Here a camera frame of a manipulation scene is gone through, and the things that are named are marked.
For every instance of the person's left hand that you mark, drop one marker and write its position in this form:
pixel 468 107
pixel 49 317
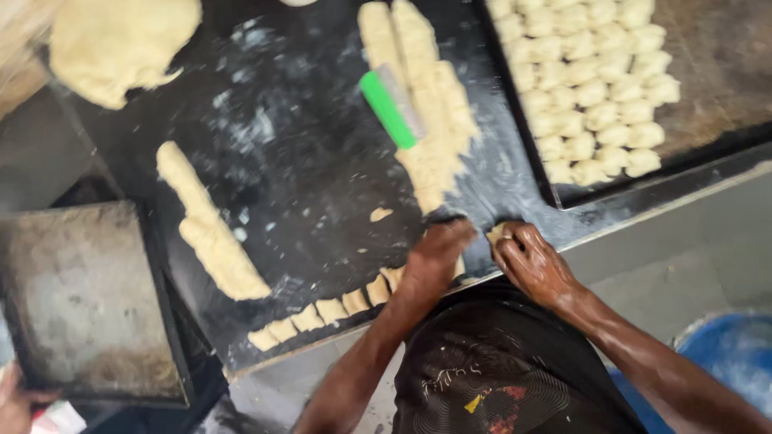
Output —
pixel 437 256

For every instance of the person's right hand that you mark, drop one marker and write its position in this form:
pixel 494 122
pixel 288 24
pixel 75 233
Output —
pixel 537 268

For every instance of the person's left fingers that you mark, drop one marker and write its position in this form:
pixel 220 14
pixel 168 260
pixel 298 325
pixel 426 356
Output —
pixel 452 235

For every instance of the person's right fingers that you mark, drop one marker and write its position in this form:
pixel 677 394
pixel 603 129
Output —
pixel 512 247

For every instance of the small cut dough piece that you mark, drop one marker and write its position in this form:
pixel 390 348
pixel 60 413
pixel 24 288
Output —
pixel 496 232

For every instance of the tiny dough crumb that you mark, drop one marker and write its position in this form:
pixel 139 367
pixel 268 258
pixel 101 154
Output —
pixel 380 214

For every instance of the person's black printed shirt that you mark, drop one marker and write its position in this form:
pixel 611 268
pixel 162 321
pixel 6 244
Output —
pixel 500 367

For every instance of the long flattened dough strip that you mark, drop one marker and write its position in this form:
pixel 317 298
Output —
pixel 437 114

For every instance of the row of cut dough chunks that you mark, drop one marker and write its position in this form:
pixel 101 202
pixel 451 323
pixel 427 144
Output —
pixel 329 310

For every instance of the group of shaped dough balls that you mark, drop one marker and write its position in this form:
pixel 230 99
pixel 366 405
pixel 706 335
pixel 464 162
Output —
pixel 588 90

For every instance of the narrow dough strip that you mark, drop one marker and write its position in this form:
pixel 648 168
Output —
pixel 379 36

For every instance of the thick dough strip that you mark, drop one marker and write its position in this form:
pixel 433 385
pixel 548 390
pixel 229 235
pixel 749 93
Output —
pixel 211 232

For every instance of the blue plastic basin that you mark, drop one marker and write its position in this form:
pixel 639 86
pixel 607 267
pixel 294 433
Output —
pixel 730 355

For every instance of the dark baking tray with dough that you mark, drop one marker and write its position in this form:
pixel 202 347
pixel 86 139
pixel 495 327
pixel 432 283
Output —
pixel 711 72

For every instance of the empty worn baking tray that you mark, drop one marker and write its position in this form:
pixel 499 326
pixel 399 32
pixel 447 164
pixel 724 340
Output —
pixel 84 301

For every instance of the large dough mass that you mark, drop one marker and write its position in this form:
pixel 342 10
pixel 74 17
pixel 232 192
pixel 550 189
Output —
pixel 117 45

